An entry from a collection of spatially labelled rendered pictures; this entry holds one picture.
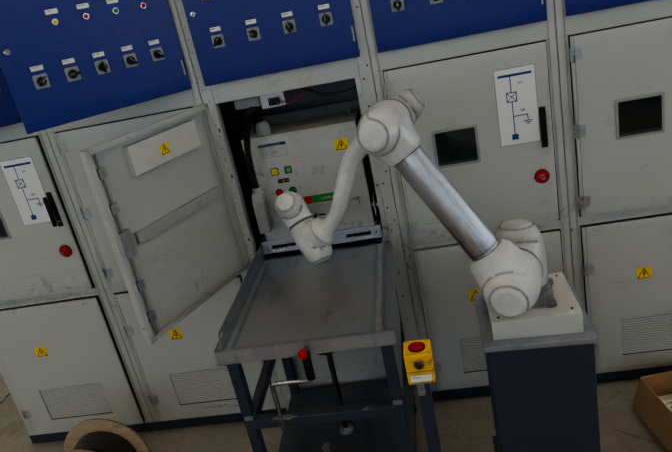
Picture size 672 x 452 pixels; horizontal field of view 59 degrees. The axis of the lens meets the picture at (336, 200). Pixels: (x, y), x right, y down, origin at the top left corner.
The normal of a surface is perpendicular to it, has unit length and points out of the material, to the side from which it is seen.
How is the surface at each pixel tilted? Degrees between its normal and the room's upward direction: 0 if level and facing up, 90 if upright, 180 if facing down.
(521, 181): 90
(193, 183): 90
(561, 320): 90
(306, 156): 90
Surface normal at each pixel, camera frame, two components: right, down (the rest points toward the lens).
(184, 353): -0.08, 0.35
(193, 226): 0.86, 0.00
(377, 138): -0.45, 0.28
